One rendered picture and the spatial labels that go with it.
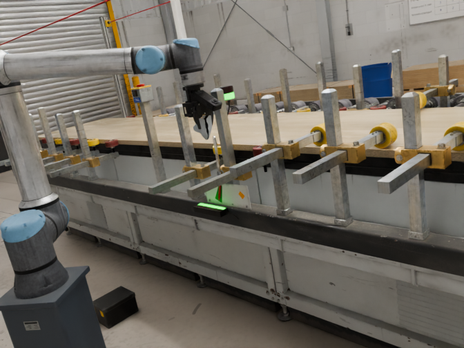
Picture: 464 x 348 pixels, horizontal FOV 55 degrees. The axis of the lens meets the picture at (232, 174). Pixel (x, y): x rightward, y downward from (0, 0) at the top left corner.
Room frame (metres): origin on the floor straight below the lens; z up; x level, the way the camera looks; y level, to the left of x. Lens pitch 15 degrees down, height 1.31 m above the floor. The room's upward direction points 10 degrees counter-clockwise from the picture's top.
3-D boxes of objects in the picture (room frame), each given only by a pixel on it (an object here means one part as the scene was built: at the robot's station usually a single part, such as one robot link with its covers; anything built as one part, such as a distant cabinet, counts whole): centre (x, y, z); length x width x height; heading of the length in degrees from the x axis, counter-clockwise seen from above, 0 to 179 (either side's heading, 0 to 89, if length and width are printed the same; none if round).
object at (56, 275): (1.51, 0.77, 0.65); 0.19 x 0.19 x 0.10
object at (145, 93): (2.10, 0.34, 1.18); 0.07 x 0.07 x 0.08; 42
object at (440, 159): (1.15, -0.52, 0.95); 0.14 x 0.06 x 0.05; 42
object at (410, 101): (1.17, -0.50, 0.88); 0.04 x 0.04 x 0.48; 42
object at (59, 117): (2.83, 1.01, 0.88); 0.04 x 0.04 x 0.48; 42
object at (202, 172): (1.89, 0.15, 0.83); 0.14 x 0.06 x 0.05; 42
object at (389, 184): (1.13, -0.53, 0.95); 0.50 x 0.04 x 0.04; 132
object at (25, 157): (1.69, 0.77, 1.08); 0.17 x 0.15 x 0.75; 1
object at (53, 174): (2.59, 0.85, 0.81); 0.44 x 0.03 x 0.04; 132
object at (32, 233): (1.52, 0.77, 0.79); 0.17 x 0.15 x 0.18; 1
